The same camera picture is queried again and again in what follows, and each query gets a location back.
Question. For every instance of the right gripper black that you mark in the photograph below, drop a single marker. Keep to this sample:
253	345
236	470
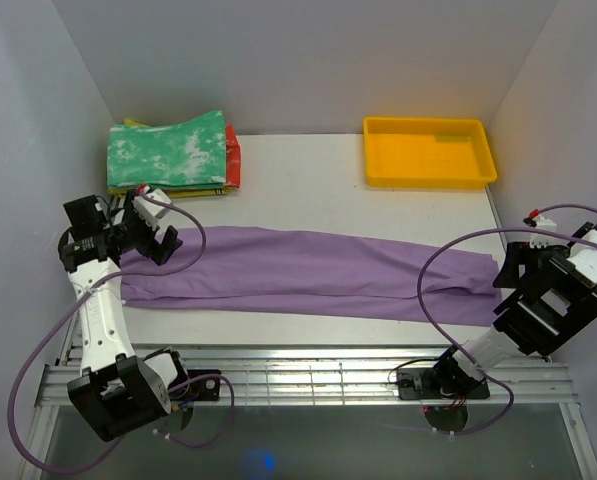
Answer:
517	253

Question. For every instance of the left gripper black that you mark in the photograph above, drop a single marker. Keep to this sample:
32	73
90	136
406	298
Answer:
158	253

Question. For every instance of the purple trousers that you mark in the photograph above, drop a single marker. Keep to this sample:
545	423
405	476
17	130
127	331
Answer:
253	269

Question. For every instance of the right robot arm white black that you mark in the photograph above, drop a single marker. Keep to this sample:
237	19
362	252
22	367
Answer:
553	297

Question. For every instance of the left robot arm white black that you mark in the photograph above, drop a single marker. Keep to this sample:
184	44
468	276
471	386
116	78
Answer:
117	391

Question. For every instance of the yellow folded trousers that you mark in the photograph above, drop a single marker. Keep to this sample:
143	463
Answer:
198	192

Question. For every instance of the green white folded trousers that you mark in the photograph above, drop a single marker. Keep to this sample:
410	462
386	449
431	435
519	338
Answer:
165	150

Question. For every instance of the red folded trousers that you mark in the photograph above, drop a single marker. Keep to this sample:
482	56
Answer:
233	159

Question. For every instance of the yellow plastic tray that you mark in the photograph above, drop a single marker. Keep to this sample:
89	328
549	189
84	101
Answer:
427	153

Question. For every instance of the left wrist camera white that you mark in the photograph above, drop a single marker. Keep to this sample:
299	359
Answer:
151	205

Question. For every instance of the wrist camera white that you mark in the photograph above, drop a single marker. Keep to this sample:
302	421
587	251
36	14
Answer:
538	221
151	205

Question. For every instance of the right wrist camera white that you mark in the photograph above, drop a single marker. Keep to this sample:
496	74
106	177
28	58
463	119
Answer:
538	221

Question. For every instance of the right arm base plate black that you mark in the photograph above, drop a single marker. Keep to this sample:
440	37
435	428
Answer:
428	384

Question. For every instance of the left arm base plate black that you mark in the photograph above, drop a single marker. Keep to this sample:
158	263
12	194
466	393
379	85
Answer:
205	390

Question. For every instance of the aluminium rail frame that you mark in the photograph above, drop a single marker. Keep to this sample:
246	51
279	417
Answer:
301	360

